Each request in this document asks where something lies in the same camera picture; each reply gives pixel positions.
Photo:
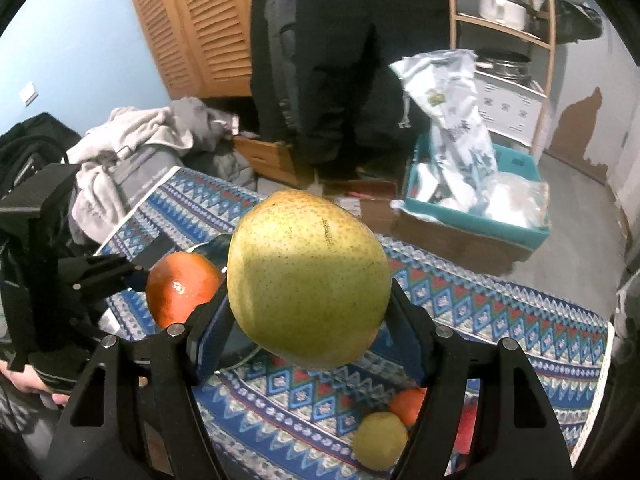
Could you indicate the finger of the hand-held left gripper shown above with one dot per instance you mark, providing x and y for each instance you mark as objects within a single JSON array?
[
  {"x": 107, "y": 276},
  {"x": 155, "y": 251}
]

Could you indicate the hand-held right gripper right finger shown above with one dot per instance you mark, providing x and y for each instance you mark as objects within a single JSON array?
[{"x": 407, "y": 347}]

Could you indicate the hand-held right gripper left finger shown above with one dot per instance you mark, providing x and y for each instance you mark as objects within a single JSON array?
[{"x": 210, "y": 342}]

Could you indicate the small orange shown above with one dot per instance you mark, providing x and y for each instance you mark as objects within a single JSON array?
[{"x": 406, "y": 405}]

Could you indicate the clear glass plate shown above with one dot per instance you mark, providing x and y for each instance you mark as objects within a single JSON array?
[{"x": 212, "y": 252}]

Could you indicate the yellow-green apple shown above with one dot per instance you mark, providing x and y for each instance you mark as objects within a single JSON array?
[{"x": 380, "y": 442}]

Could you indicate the red apple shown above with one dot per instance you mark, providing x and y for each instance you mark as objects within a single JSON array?
[{"x": 466, "y": 430}]

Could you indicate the person's left hand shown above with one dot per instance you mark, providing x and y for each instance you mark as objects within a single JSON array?
[{"x": 25, "y": 382}]

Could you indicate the blue patterned tablecloth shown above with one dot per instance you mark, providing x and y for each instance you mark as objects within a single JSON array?
[{"x": 475, "y": 300}]

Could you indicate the brown cardboard box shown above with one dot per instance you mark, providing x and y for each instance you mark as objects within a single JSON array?
[{"x": 450, "y": 245}]

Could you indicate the light grey sweatshirt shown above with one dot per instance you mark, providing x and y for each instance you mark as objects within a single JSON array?
[{"x": 125, "y": 135}]

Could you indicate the black bag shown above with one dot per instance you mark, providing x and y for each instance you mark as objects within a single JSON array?
[{"x": 35, "y": 135}]

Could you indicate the grey garment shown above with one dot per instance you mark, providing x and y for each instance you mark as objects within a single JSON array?
[{"x": 200, "y": 120}]

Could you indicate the wooden crate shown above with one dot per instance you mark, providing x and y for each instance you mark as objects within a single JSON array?
[{"x": 265, "y": 157}]

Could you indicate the teal box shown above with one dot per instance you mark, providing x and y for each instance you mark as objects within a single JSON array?
[{"x": 500, "y": 232}]

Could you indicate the clear plastic bag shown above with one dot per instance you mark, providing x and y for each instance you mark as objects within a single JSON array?
[{"x": 515, "y": 200}]

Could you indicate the wooden louvered door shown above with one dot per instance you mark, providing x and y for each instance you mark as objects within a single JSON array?
[{"x": 200, "y": 25}]

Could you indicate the white printed bag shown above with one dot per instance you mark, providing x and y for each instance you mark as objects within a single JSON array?
[{"x": 450, "y": 110}]

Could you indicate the white patterned cabinet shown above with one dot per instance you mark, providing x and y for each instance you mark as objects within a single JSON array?
[{"x": 510, "y": 110}]

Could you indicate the black jacket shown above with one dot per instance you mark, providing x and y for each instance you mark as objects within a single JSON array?
[{"x": 340, "y": 60}]

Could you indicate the steel pot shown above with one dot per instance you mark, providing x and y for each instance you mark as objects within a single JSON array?
[{"x": 502, "y": 67}]

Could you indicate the wooden rack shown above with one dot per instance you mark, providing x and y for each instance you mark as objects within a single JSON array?
[{"x": 547, "y": 60}]

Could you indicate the white pot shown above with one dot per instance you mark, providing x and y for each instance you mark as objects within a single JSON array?
[{"x": 500, "y": 7}]

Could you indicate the black pan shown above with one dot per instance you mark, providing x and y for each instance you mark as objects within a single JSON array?
[{"x": 575, "y": 25}]

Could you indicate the white wall switch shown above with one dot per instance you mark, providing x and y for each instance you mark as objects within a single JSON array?
[{"x": 28, "y": 93}]

